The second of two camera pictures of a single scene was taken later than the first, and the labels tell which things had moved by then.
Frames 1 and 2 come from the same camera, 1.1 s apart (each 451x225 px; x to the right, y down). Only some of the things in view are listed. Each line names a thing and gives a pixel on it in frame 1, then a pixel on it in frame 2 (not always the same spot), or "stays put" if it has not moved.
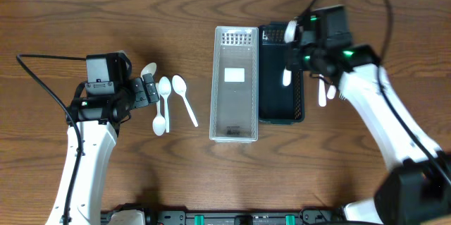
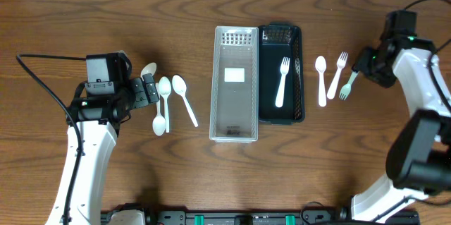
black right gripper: (294, 56) -> (363, 64)
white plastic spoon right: (179, 85) stays put
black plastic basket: (278, 104) stays put
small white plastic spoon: (322, 94) stays put
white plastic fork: (290, 35) -> (284, 69)
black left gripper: (139, 92) stays put
